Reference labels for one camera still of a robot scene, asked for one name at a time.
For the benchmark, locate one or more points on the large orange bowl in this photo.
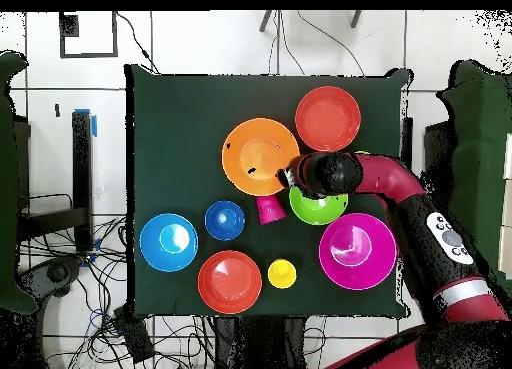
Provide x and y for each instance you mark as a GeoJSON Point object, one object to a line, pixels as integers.
{"type": "Point", "coordinates": [256, 137]}

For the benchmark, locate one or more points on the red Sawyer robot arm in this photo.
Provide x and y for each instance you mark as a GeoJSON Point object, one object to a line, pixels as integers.
{"type": "Point", "coordinates": [388, 177]}

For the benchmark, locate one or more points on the white box stack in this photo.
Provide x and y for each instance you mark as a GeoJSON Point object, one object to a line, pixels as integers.
{"type": "Point", "coordinates": [507, 245]}

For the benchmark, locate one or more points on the raspberry red cup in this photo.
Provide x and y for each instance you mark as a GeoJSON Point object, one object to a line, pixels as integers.
{"type": "Point", "coordinates": [270, 211]}

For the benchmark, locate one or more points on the green bowl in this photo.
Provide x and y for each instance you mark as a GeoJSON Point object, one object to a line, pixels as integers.
{"type": "Point", "coordinates": [320, 213]}

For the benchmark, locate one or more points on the red-orange bowl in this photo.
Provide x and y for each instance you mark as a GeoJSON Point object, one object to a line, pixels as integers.
{"type": "Point", "coordinates": [328, 119]}
{"type": "Point", "coordinates": [229, 282]}

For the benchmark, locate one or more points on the small dark blue bowl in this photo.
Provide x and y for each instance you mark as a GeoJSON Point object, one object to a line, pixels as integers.
{"type": "Point", "coordinates": [224, 220]}

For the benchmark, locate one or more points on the yellow cup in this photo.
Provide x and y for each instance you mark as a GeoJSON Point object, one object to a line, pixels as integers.
{"type": "Point", "coordinates": [282, 273]}

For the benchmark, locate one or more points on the large pink bowl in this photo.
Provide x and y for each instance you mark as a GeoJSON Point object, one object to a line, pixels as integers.
{"type": "Point", "coordinates": [357, 251]}

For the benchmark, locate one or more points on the dark green table cloth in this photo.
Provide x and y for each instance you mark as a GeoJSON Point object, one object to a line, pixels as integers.
{"type": "Point", "coordinates": [168, 145]}

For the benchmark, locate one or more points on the light blue bowl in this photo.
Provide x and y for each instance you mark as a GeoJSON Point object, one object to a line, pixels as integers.
{"type": "Point", "coordinates": [168, 242]}

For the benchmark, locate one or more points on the grey tripod leg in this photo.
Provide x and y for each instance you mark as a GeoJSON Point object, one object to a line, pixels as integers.
{"type": "Point", "coordinates": [355, 19]}
{"type": "Point", "coordinates": [266, 22]}

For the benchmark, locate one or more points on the green clothed side table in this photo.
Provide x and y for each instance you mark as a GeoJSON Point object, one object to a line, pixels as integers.
{"type": "Point", "coordinates": [480, 145]}
{"type": "Point", "coordinates": [8, 185]}

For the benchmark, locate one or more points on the blue tape strip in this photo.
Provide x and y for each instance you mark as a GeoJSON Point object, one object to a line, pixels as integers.
{"type": "Point", "coordinates": [94, 126]}

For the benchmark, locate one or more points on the black metal stand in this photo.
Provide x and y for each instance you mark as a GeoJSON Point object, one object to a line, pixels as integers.
{"type": "Point", "coordinates": [82, 177]}

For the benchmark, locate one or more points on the black power brick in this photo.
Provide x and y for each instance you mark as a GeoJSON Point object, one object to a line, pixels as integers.
{"type": "Point", "coordinates": [134, 337]}

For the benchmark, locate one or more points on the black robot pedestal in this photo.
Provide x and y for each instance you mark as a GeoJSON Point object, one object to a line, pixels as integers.
{"type": "Point", "coordinates": [256, 345]}

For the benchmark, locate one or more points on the black square floor frame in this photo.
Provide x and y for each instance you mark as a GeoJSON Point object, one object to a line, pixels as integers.
{"type": "Point", "coordinates": [115, 33]}

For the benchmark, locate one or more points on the black pedestal foot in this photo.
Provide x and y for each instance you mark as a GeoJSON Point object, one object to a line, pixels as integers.
{"type": "Point", "coordinates": [56, 273]}

